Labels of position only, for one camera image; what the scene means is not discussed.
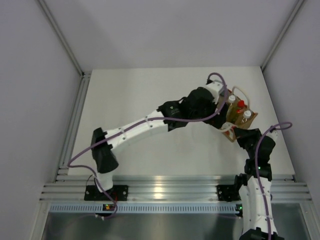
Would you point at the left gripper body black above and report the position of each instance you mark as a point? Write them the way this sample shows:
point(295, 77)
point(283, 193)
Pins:
point(208, 110)

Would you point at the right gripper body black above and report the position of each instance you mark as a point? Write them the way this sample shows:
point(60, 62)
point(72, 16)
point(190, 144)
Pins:
point(247, 140)

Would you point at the burlap watermelon canvas bag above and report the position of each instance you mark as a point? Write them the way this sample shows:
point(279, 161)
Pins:
point(227, 129)

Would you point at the pale bottle white cap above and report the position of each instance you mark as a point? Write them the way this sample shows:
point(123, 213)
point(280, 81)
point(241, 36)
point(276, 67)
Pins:
point(247, 114)

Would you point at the yellow bottle white cap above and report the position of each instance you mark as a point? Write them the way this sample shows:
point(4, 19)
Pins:
point(231, 102)

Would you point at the yellow bottle red cap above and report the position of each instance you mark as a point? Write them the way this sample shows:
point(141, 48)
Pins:
point(239, 109)

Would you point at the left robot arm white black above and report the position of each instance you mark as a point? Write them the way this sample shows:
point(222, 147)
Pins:
point(167, 117)

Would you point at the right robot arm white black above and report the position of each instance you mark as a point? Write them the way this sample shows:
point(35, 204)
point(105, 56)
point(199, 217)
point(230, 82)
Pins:
point(254, 185)

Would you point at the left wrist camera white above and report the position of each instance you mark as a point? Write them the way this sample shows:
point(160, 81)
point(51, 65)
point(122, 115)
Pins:
point(215, 87)

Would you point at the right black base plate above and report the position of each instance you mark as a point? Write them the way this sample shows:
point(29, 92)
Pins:
point(228, 193)

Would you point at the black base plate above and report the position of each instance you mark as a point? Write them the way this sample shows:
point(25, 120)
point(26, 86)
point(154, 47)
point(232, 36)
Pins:
point(117, 193)
point(228, 193)

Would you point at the left aluminium frame post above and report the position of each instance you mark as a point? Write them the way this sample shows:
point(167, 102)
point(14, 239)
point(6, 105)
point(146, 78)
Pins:
point(60, 36)

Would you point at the aluminium frame post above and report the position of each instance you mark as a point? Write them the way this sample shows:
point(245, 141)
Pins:
point(285, 27)
point(60, 36)

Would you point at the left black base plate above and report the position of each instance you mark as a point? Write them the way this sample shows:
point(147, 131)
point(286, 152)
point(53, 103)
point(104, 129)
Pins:
point(117, 193)

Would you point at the grey slotted cable duct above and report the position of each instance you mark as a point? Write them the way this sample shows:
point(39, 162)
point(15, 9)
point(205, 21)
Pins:
point(147, 208)

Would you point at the right aluminium frame post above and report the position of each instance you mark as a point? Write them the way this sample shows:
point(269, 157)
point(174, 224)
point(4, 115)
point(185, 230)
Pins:
point(285, 27)

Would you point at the aluminium rail frame front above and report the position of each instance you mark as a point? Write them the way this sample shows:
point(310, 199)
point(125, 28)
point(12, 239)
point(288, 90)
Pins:
point(67, 188)

